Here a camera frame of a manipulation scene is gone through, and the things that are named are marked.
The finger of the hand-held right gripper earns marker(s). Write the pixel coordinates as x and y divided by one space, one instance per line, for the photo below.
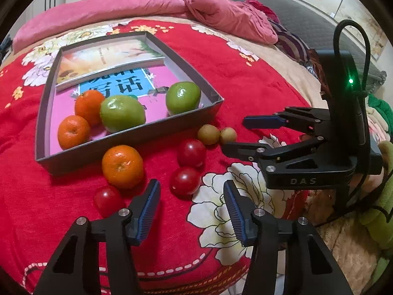
264 122
242 150

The grey headboard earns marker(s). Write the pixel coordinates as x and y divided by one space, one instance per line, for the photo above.
307 21

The red floral blanket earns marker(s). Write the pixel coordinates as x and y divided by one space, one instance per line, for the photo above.
46 221

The red cloth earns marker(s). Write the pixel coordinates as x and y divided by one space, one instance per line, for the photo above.
261 7

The green apple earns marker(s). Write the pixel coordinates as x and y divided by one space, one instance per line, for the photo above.
182 98
121 113

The folded clothes pile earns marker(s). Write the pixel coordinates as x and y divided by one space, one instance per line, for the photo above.
380 119

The striped cloth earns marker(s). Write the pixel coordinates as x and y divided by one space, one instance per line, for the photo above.
291 40

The pink quilt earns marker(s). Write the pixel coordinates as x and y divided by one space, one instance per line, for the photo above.
122 3

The orange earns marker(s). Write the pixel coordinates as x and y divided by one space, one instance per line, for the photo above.
73 132
122 167
87 107

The landscape cover book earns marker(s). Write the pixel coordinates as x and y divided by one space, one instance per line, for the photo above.
107 55

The grey cardboard box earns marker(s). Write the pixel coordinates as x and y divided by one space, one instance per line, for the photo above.
138 136

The pink book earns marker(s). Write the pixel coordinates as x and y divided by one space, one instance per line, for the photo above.
162 72

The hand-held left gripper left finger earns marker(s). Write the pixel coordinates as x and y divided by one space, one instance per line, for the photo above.
147 212

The small green-brown jujube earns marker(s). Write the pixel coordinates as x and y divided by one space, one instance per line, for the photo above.
228 135
208 134

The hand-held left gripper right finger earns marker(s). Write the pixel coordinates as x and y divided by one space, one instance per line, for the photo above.
236 218

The red tomato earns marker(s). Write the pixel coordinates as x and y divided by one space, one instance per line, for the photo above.
192 153
107 201
185 180

